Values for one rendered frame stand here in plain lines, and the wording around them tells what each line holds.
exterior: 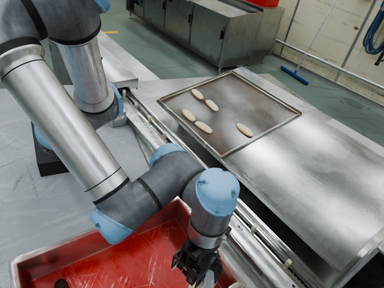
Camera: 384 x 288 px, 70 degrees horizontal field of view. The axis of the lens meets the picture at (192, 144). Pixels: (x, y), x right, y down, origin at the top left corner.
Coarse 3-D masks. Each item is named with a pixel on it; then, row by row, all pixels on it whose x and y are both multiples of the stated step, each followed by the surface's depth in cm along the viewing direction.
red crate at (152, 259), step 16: (176, 224) 90; (128, 240) 83; (144, 240) 84; (160, 240) 85; (176, 240) 85; (96, 256) 78; (112, 256) 78; (128, 256) 79; (144, 256) 80; (160, 256) 80; (64, 272) 73; (80, 272) 74; (96, 272) 74; (112, 272) 75; (128, 272) 76; (144, 272) 76; (160, 272) 77; (176, 272) 77
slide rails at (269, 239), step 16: (128, 96) 146; (144, 112) 135; (160, 128) 127; (176, 144) 119; (240, 208) 96; (256, 224) 91; (272, 240) 87; (272, 256) 83; (288, 256) 83; (288, 272) 79; (304, 272) 80
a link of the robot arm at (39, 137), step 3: (36, 129) 75; (36, 132) 76; (39, 132) 75; (36, 135) 76; (39, 135) 76; (39, 138) 76; (42, 138) 76; (39, 141) 77; (42, 141) 76; (45, 141) 76; (42, 144) 79; (45, 144) 76; (48, 144) 76; (48, 147) 79
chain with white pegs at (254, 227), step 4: (124, 92) 146; (136, 104) 138; (140, 112) 137; (144, 116) 135; (148, 116) 129; (148, 120) 130; (152, 124) 130; (156, 128) 128; (160, 132) 126; (164, 132) 121; (164, 136) 121; (168, 140) 122; (236, 212) 95; (240, 216) 94; (244, 220) 93; (248, 224) 92; (252, 228) 89; (256, 228) 88; (276, 256) 84; (280, 260) 83; (288, 260) 80; (284, 264) 81; (288, 264) 80; (288, 268) 82; (292, 272) 81; (296, 276) 80; (300, 280) 79; (304, 284) 78
